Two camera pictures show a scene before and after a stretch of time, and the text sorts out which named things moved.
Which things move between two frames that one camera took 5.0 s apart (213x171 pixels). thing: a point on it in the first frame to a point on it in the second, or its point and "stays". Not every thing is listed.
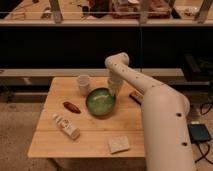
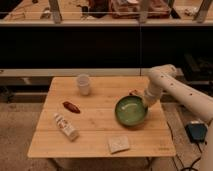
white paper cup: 83,81 stays
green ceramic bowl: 100,102 to 131,110
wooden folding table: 97,124 stays
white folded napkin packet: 118,144 stays
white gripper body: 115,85 to 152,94
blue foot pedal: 198,132 stays
